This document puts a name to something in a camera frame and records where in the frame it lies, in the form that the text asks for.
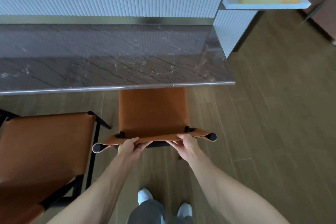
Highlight person's right hand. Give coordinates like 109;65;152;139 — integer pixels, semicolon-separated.
166;134;203;163

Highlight person's left hand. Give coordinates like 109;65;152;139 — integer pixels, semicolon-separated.
117;137;153;161

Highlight brown leather black-frame chair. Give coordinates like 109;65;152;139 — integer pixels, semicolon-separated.
92;87;218;160
0;110;112;224

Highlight person's right forearm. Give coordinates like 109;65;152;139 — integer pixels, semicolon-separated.
183;150;291;224

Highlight person's left forearm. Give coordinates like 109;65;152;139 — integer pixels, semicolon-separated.
47;150;142;224

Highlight person's white left shoe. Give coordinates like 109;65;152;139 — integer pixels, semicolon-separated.
138;188;154;205

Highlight person's white shoe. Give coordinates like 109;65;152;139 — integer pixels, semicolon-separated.
177;203;193;218
138;188;154;205

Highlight person's white right shoe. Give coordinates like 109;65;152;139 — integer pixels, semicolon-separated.
177;203;193;218

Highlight person's grey trousers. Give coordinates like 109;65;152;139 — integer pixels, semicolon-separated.
127;199;195;224

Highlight dark brown table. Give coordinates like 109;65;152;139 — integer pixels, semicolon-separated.
0;23;236;96

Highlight white shelf board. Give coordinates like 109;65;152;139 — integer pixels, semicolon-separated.
222;0;312;10

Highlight brown low cabinet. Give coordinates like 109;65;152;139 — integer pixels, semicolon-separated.
302;0;336;46

